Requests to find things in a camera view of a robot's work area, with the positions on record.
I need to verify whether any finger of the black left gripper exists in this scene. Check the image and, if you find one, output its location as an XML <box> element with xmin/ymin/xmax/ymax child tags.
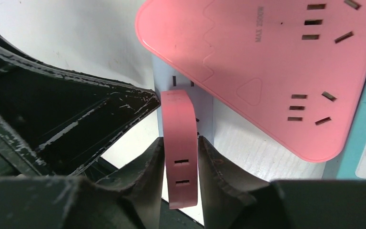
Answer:
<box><xmin>0</xmin><ymin>36</ymin><xmax>160</xmax><ymax>176</ymax></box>

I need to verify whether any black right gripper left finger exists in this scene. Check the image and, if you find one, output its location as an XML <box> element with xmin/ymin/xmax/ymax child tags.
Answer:
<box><xmin>0</xmin><ymin>137</ymin><xmax>164</xmax><ymax>229</ymax></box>

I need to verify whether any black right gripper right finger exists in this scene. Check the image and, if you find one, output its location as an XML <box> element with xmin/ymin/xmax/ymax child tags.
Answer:
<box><xmin>198</xmin><ymin>136</ymin><xmax>366</xmax><ymax>229</ymax></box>

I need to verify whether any pink small plug adapter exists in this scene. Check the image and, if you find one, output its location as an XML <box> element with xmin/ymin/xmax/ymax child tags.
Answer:
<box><xmin>160</xmin><ymin>89</ymin><xmax>199</xmax><ymax>210</ymax></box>

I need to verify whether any light blue power strip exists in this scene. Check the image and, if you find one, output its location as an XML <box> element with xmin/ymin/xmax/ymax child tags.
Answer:
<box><xmin>152</xmin><ymin>54</ymin><xmax>214</xmax><ymax>144</ymax></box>

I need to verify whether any pink triangular socket adapter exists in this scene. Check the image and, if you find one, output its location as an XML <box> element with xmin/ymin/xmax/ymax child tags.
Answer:
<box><xmin>135</xmin><ymin>0</ymin><xmax>366</xmax><ymax>163</ymax></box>

